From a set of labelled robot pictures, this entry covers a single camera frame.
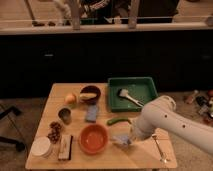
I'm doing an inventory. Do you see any light blue towel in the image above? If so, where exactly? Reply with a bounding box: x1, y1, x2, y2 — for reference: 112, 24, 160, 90
111, 134, 131, 146

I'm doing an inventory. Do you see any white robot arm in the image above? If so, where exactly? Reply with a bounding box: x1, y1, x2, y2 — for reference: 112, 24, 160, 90
129, 95, 213, 155

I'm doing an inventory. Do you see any red orange bowl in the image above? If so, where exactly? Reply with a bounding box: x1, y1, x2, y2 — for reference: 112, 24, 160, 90
78, 124, 108, 155

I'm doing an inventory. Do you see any dark brown bowl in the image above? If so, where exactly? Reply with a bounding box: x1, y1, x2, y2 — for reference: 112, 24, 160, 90
79, 85, 101, 104

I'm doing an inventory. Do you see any green chili pepper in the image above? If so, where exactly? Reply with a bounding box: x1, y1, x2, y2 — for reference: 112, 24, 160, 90
106, 118, 131, 126

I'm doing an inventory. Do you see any silver metal fork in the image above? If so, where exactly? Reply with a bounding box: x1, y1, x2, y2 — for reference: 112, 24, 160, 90
152, 134, 168, 163

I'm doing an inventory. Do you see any green plastic tray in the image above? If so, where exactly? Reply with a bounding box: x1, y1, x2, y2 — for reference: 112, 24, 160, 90
108, 77, 158, 112

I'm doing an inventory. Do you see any white dish brush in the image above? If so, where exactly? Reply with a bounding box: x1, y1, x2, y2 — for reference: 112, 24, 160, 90
117, 89, 144, 107

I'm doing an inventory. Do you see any blue sponge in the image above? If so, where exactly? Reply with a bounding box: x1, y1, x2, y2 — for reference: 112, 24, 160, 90
85, 105, 99, 122

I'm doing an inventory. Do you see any yellow banana piece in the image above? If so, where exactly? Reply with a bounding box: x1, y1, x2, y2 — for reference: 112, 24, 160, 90
79, 93, 97, 100

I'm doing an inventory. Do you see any wooden black scrub brush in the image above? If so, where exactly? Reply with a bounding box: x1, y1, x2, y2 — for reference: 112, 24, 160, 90
58, 134, 73, 160

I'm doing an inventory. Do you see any small metal cup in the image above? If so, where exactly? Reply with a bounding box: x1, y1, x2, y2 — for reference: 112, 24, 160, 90
58, 108, 71, 125

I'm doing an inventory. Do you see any yellow lemon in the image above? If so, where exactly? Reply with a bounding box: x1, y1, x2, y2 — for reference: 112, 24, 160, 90
64, 93, 77, 104

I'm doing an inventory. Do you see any white round lid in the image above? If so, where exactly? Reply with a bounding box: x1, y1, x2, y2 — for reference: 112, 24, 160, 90
31, 136, 52, 157

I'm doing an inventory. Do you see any black chair base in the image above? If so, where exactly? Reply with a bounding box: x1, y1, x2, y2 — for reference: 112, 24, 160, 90
0, 105, 27, 153

